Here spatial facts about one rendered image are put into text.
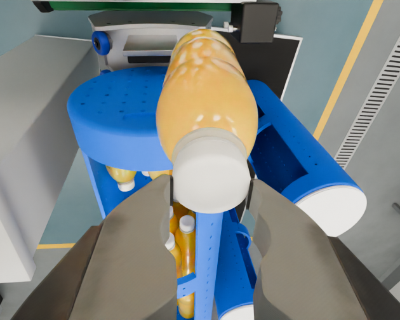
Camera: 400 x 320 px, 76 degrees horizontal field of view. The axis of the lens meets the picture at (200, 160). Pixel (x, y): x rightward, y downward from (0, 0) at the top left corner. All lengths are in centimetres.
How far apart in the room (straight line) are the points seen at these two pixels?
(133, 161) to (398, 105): 220
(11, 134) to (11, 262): 29
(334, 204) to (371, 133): 156
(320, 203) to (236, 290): 70
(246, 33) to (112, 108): 30
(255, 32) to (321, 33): 126
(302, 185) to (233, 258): 74
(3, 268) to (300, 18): 168
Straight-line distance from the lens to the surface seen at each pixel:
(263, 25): 57
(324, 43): 184
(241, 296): 138
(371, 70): 211
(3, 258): 75
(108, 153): 39
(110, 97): 45
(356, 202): 96
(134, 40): 56
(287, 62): 159
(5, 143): 73
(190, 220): 66
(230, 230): 157
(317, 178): 87
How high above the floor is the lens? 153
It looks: 52 degrees down
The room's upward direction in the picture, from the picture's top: 168 degrees clockwise
